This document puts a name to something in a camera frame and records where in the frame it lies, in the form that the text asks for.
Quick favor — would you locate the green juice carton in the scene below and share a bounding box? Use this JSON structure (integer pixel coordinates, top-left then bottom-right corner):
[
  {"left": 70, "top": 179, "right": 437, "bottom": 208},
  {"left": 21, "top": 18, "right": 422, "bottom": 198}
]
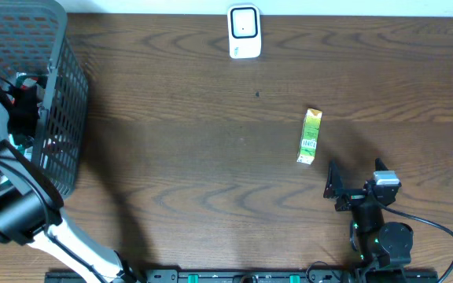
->
[{"left": 296, "top": 108, "right": 322, "bottom": 165}]

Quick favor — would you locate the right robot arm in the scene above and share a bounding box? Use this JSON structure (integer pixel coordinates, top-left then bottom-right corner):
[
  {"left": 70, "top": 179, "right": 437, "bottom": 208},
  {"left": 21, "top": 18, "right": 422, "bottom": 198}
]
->
[{"left": 323, "top": 158, "right": 414, "bottom": 282}]

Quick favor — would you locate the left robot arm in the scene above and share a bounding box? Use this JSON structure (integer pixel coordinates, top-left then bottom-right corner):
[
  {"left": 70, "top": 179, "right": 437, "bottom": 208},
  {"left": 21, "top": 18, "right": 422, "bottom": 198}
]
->
[{"left": 0, "top": 77, "right": 146, "bottom": 282}]

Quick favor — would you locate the white barcode scanner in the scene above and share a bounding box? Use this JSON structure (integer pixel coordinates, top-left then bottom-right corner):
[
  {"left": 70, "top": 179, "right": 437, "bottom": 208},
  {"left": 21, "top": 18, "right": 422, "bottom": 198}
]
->
[{"left": 227, "top": 4, "right": 262, "bottom": 59}]

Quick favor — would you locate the red white snack packet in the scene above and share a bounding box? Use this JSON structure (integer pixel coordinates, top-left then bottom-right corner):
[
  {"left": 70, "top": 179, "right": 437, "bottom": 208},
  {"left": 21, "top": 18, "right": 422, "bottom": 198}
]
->
[{"left": 17, "top": 76, "right": 39, "bottom": 90}]

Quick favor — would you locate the grey plastic mesh basket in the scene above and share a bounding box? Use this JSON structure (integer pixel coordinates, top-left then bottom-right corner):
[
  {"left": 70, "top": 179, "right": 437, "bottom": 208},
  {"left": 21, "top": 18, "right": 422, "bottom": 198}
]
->
[{"left": 0, "top": 0, "right": 88, "bottom": 197}]

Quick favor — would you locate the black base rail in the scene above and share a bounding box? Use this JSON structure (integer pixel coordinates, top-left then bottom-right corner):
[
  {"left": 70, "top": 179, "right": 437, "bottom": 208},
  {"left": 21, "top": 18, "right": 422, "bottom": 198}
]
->
[{"left": 44, "top": 268, "right": 440, "bottom": 283}]

